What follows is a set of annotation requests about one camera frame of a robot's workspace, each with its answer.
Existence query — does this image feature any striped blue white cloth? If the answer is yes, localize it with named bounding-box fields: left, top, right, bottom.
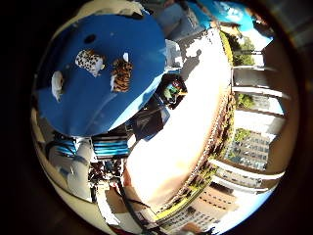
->
left=92, top=136, right=131, bottom=160

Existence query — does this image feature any orange striped tiger plush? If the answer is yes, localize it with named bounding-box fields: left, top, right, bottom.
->
left=110, top=52, right=134, bottom=94

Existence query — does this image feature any white brown-spotted leopard plush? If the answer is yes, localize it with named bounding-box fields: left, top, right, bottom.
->
left=74, top=48, right=107, bottom=78

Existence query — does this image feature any person in blue shirt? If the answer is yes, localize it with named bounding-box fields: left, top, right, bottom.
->
left=153, top=0, right=275, bottom=42

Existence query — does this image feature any white fluffy bunny plush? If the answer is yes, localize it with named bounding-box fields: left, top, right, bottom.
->
left=51, top=70, right=66, bottom=103

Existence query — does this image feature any blue plastic container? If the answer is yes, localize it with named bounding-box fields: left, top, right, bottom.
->
left=129, top=93, right=171, bottom=142

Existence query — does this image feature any multicoloured plush toy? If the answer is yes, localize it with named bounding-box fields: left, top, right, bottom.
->
left=161, top=79, right=189, bottom=103

